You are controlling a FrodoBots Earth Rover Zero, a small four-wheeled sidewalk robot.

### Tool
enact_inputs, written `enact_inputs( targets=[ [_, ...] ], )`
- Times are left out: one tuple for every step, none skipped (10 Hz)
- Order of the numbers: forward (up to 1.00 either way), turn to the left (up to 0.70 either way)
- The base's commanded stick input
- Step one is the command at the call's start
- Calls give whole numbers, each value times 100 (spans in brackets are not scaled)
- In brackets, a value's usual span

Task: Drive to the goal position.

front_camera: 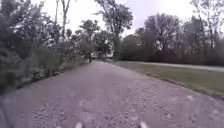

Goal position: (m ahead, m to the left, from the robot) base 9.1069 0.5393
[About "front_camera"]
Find reddish gravel path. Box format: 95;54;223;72
0;59;224;128

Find grass strip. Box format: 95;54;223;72
111;60;224;100

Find tall tree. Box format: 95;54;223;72
94;0;134;61

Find dense green bushes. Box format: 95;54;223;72
0;0;91;95

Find pale road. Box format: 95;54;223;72
139;61;224;73

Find wood of trees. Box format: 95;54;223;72
114;0;224;66

